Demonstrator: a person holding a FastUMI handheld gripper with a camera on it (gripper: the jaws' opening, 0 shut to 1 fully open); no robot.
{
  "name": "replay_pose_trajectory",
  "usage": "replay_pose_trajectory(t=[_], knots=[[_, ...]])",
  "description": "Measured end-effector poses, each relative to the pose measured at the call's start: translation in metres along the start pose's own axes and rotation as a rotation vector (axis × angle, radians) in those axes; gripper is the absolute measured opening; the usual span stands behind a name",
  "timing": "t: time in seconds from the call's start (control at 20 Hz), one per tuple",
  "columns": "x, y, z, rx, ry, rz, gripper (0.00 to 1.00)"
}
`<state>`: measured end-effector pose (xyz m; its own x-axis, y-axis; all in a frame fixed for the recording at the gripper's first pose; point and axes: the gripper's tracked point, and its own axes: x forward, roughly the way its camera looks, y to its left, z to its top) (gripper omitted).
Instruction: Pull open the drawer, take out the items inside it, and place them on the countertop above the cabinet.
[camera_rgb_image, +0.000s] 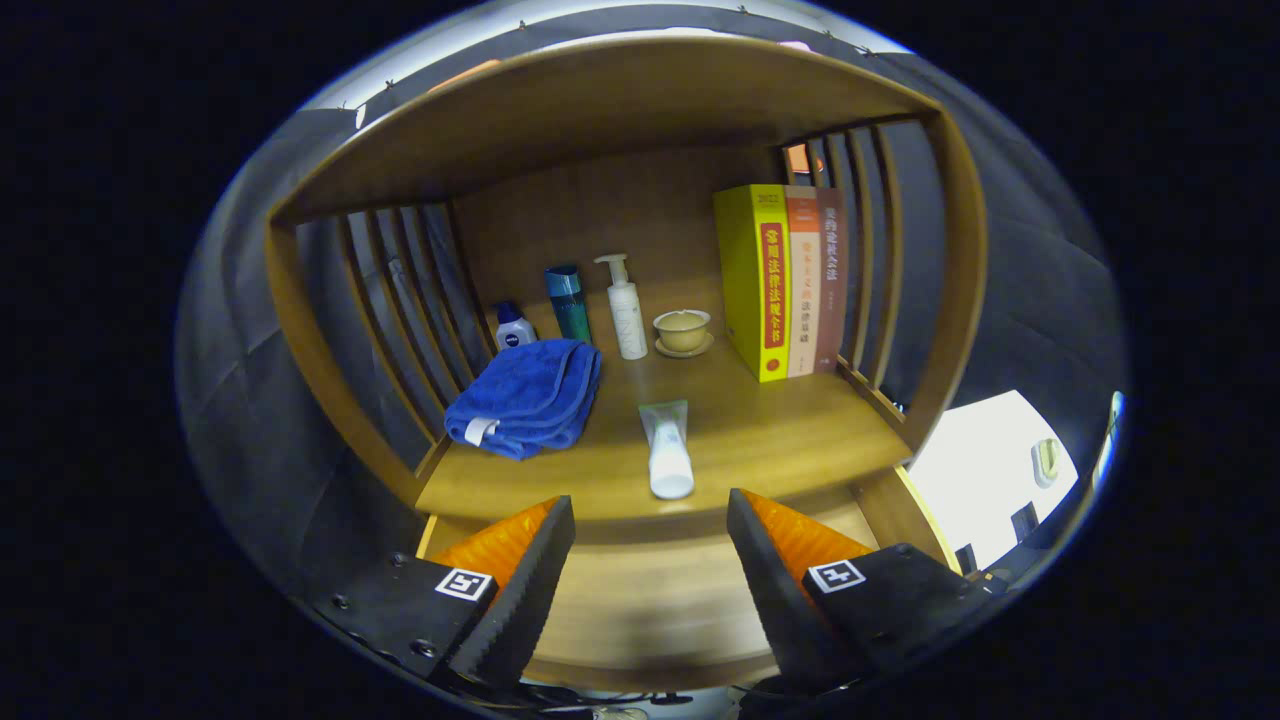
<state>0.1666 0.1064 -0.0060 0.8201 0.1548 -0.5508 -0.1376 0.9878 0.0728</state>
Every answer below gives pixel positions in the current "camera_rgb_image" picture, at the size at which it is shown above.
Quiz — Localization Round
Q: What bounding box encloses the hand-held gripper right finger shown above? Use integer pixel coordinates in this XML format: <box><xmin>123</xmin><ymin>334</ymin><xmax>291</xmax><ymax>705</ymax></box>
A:
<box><xmin>725</xmin><ymin>488</ymin><xmax>1001</xmax><ymax>696</ymax></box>

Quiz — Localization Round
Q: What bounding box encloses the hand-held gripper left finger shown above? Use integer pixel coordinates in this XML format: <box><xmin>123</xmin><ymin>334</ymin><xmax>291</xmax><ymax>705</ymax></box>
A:
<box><xmin>310</xmin><ymin>495</ymin><xmax>578</xmax><ymax>691</ymax></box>

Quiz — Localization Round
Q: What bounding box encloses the wooden drawer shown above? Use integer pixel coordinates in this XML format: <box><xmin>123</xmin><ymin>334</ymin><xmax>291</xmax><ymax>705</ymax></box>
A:
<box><xmin>415</xmin><ymin>470</ymin><xmax>966</xmax><ymax>693</ymax></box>

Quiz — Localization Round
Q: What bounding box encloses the wooden countertop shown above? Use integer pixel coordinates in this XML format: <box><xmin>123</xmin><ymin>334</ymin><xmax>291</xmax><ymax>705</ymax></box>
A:
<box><xmin>415</xmin><ymin>330</ymin><xmax>913</xmax><ymax>523</ymax></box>

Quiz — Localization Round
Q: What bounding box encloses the white side cabinet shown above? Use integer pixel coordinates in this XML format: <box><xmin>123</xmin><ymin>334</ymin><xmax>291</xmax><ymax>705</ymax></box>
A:
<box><xmin>905</xmin><ymin>390</ymin><xmax>1081</xmax><ymax>576</ymax></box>

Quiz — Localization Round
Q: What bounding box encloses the wooden cabinet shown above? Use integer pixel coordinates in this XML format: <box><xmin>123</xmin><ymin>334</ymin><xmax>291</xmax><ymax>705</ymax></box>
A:
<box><xmin>262</xmin><ymin>35</ymin><xmax>991</xmax><ymax>561</ymax></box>

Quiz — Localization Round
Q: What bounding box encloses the blue towel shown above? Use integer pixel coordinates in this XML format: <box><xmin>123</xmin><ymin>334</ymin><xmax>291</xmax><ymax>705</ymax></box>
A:
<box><xmin>444</xmin><ymin>338</ymin><xmax>603</xmax><ymax>461</ymax></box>

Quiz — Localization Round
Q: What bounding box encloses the small white blue bottle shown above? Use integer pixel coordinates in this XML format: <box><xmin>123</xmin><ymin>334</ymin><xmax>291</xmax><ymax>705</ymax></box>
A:
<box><xmin>494</xmin><ymin>301</ymin><xmax>538</xmax><ymax>351</ymax></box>

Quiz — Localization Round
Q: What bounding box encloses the yellow tea cup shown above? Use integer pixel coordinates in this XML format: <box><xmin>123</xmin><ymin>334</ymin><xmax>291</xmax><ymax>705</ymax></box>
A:
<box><xmin>653</xmin><ymin>309</ymin><xmax>712</xmax><ymax>353</ymax></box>

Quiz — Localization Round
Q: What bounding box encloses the teal bottle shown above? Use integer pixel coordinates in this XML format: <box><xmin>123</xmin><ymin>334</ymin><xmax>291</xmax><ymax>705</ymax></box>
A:
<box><xmin>544</xmin><ymin>264</ymin><xmax>594</xmax><ymax>344</ymax></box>

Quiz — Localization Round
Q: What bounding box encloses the white pump bottle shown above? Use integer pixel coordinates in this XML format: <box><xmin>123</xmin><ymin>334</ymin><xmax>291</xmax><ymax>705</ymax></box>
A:
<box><xmin>594</xmin><ymin>253</ymin><xmax>649</xmax><ymax>361</ymax></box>

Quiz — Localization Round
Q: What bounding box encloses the yellow book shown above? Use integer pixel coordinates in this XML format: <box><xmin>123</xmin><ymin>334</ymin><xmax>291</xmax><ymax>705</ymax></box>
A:
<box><xmin>713</xmin><ymin>184</ymin><xmax>793</xmax><ymax>384</ymax></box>

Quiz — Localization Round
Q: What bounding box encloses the orange book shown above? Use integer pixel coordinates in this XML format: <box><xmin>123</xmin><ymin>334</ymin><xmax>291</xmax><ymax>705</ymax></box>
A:
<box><xmin>783</xmin><ymin>186</ymin><xmax>823</xmax><ymax>379</ymax></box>

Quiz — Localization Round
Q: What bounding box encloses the brown book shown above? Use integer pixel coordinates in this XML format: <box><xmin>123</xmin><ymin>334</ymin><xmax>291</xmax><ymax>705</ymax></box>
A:
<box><xmin>815</xmin><ymin>187</ymin><xmax>851</xmax><ymax>374</ymax></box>

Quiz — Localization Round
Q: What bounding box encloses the black backdrop cloth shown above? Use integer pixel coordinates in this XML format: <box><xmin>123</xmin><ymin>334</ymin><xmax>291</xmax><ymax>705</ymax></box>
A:
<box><xmin>178</xmin><ymin>5</ymin><xmax>1131</xmax><ymax>601</ymax></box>

